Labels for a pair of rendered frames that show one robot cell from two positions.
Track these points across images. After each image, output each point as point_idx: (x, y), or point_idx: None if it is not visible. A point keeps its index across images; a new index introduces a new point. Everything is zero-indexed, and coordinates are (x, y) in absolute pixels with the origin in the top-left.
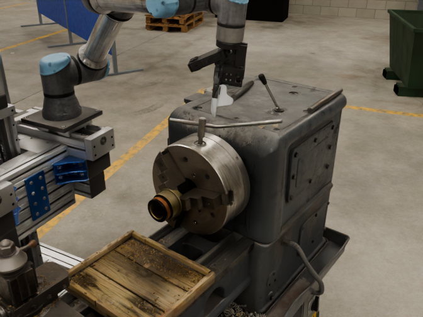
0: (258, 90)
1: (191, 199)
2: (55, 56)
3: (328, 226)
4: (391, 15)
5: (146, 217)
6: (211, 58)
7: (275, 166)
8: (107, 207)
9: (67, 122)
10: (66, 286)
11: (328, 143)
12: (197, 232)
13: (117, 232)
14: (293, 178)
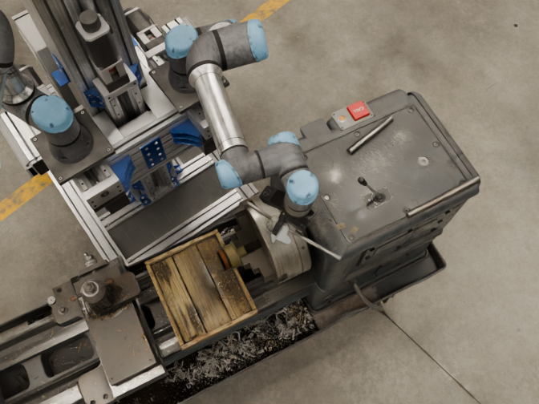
0: (388, 139)
1: (250, 264)
2: (181, 35)
3: (496, 172)
4: None
5: (307, 82)
6: (278, 208)
7: (334, 268)
8: (273, 49)
9: (188, 98)
10: (136, 298)
11: (438, 220)
12: None
13: (270, 92)
14: (366, 258)
